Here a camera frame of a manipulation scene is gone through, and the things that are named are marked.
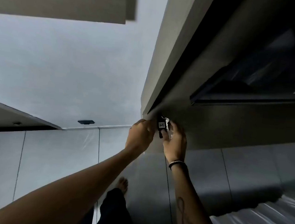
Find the person's left hand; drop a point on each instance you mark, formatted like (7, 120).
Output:
(138, 137)

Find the person's right hand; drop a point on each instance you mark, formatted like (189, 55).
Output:
(177, 144)

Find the person's right thumb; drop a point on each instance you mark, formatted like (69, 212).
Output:
(165, 141)

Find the person's left fingers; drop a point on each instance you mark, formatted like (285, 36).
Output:
(147, 126)

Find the small black labelled device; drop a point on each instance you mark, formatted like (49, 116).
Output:
(161, 125)

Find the person's left forearm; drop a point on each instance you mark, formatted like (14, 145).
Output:
(63, 193)

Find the person's right forearm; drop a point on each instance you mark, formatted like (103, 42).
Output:
(189, 207)

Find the black wristband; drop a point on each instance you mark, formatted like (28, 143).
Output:
(177, 163)

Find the person's bare foot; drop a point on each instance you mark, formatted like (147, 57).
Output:
(123, 184)

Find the person's black trouser leg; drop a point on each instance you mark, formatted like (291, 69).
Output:
(114, 213)

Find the large grey cabinet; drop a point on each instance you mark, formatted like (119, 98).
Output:
(219, 57)

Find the dark glass cabinet panel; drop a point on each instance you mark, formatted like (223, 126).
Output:
(264, 74)

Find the grey shelf unit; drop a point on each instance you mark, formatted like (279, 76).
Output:
(10, 119)

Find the black wall socket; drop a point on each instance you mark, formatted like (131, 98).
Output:
(86, 122)

